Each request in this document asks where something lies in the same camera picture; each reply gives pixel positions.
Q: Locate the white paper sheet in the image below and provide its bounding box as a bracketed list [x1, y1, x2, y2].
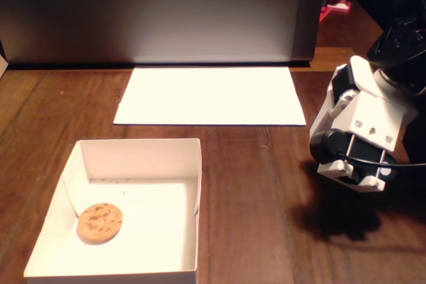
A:
[112, 67, 307, 127]

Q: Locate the red plastic clamp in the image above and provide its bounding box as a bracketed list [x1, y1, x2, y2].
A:
[319, 0, 354, 24]

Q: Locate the round chocolate chip cookie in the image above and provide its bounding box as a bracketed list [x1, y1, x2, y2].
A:
[76, 202, 123, 244]

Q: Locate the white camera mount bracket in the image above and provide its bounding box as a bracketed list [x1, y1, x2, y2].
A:
[317, 92, 417, 194]

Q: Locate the white open cardboard box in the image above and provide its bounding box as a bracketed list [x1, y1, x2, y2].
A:
[23, 138, 204, 284]

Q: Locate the black wrist webcam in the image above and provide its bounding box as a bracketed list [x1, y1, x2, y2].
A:
[309, 129, 399, 186]

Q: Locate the black camera cable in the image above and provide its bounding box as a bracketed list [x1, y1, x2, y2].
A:
[337, 152, 426, 168]

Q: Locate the white cardboard piece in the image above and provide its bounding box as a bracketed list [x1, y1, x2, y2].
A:
[0, 39, 9, 78]

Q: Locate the grey metal case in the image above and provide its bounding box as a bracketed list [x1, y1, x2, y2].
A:
[0, 0, 326, 69]

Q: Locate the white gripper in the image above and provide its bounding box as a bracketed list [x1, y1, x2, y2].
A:
[310, 56, 383, 144]

